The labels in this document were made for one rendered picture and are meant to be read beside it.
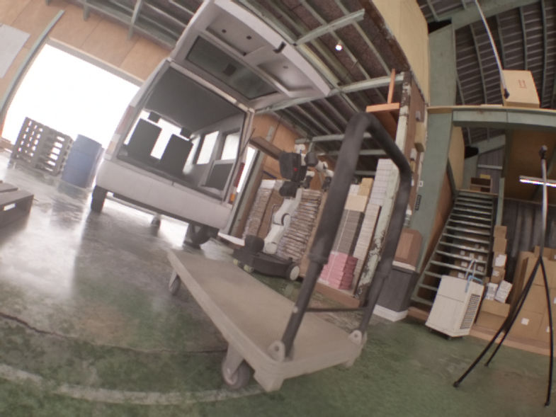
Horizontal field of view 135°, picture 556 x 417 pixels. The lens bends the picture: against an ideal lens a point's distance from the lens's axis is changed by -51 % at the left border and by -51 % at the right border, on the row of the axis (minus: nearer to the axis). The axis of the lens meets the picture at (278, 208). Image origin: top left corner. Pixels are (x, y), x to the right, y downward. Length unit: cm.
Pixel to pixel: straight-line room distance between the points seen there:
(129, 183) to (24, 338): 175
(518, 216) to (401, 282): 440
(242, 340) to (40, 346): 49
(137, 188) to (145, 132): 216
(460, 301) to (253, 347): 191
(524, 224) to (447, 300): 420
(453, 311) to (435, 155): 215
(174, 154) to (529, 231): 739
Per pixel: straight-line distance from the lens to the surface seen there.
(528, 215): 624
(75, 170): 468
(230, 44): 217
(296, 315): 46
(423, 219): 321
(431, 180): 337
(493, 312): 361
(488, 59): 723
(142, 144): 422
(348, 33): 315
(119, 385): 60
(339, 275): 254
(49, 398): 56
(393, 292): 230
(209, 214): 241
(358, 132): 49
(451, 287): 226
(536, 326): 379
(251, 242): 229
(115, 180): 220
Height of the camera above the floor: 43
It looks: 6 degrees up
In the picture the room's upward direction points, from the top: 19 degrees clockwise
